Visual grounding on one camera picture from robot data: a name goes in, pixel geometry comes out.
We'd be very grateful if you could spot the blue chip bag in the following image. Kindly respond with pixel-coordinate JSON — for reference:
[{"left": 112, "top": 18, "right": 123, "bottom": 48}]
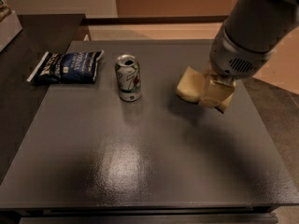
[{"left": 27, "top": 50, "right": 104, "bottom": 85}]

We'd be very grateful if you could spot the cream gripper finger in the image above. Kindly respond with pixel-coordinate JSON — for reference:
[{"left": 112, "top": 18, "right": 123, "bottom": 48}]
[{"left": 199, "top": 62, "right": 236, "bottom": 108}]

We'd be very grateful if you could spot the green white soda can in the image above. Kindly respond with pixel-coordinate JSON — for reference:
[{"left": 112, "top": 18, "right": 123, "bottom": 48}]
[{"left": 115, "top": 54, "right": 141, "bottom": 102}]

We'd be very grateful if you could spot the white box at left edge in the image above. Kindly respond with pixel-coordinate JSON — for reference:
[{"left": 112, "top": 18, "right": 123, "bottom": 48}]
[{"left": 0, "top": 11, "right": 22, "bottom": 52}]

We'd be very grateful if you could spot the yellow wavy sponge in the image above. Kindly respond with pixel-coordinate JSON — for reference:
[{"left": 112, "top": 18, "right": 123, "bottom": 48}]
[{"left": 177, "top": 66, "right": 234, "bottom": 113}]

